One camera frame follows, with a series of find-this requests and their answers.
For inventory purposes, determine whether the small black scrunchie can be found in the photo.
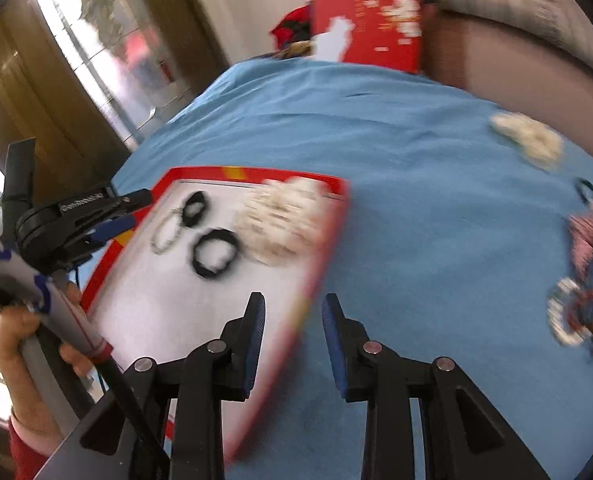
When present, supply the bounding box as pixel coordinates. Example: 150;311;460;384
180;191;210;226

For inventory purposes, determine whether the white pearl bracelet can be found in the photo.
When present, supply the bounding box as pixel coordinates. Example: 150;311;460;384
546;277;584;348

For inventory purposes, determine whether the black cable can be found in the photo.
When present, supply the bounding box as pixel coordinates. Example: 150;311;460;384
94;352;172;466

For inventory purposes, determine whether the red cloth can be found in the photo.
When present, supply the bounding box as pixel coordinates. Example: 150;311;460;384
269;5;314;51

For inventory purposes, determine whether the red jewelry tray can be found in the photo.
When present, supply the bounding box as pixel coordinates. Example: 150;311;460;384
84;165;352;463

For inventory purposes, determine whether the beige braided cord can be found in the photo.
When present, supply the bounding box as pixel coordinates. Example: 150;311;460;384
276;40;317;61

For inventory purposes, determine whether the cream white scrunchie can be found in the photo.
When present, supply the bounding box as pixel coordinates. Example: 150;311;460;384
490;111;564;171

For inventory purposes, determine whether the person's left hand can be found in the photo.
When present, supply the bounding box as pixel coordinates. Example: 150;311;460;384
0;282;96;436

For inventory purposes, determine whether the blue blanket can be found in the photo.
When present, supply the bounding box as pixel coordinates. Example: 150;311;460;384
111;55;593;480

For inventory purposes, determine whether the pink sofa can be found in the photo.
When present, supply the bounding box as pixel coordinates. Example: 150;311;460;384
421;5;593;111

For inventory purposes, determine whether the person's left forearm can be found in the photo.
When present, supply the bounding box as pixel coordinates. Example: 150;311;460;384
6;407;63;480

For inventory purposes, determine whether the thin silver bead bracelet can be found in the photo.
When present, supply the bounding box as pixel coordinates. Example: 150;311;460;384
150;207;184;256

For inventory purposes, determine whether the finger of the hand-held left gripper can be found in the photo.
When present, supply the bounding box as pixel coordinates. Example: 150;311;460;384
79;215;138;255
109;187;154;216

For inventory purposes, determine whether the patterned glass door panel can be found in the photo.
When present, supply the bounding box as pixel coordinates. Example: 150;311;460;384
31;0;197;146

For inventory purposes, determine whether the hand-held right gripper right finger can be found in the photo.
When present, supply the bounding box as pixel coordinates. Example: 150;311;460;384
321;293;551;480

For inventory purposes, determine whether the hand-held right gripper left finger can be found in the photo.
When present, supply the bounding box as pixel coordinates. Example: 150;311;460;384
36;292;268;480

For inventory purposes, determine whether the brown wooden door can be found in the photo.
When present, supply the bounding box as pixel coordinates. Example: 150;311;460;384
0;0;232;183

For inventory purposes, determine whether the red flower print box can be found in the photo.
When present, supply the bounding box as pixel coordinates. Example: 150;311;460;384
310;0;424;73

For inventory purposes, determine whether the white plush bear scrunchie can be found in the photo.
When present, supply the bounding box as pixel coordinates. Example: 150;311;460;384
236;177;329;266

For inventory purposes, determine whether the large black scrunchie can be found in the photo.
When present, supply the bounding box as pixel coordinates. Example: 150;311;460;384
191;227;240;278

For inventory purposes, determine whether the red plaid scrunchie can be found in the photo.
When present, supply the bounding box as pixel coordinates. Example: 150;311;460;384
567;205;593;281

